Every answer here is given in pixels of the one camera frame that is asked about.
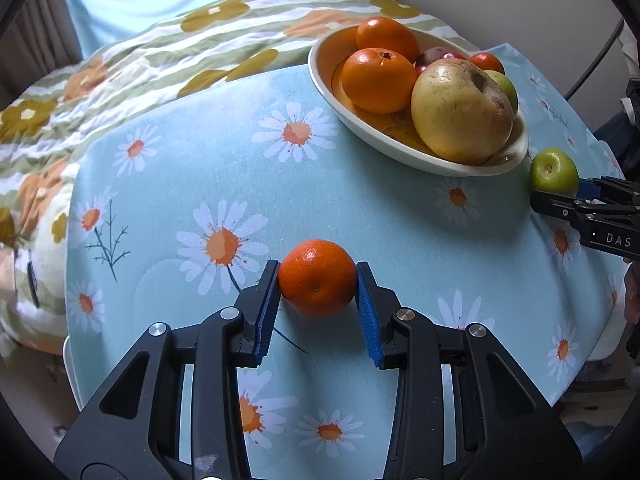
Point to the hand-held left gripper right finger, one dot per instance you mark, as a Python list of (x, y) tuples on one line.
[(367, 310)]

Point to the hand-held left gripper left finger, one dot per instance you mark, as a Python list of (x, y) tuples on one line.
[(265, 310)]

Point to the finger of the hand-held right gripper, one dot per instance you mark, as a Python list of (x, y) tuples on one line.
[(595, 187), (555, 202)]

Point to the green apple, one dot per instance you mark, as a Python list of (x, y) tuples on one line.
[(550, 170), (506, 87)]

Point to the tangerine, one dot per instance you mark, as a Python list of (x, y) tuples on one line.
[(317, 280)]

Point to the yellow red apple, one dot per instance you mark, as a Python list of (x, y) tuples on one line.
[(460, 110)]

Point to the small red fruit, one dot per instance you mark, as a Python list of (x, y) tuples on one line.
[(487, 62)]

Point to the red tomato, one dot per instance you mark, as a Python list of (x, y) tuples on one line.
[(454, 55)]

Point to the dark red fruit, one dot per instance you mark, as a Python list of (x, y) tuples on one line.
[(430, 56)]

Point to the cream bowl with bear print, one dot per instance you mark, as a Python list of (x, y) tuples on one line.
[(345, 110)]

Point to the large orange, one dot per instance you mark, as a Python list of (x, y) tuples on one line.
[(375, 82)]

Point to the person's right hand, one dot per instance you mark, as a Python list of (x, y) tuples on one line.
[(634, 290)]

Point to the person's leg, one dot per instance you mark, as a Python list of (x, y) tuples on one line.
[(625, 130)]

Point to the light blue daisy tablecloth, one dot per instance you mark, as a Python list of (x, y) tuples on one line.
[(175, 185)]

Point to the striped floral blanket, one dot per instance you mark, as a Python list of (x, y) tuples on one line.
[(150, 60)]

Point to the brown curtain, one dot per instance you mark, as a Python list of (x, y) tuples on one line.
[(35, 45)]

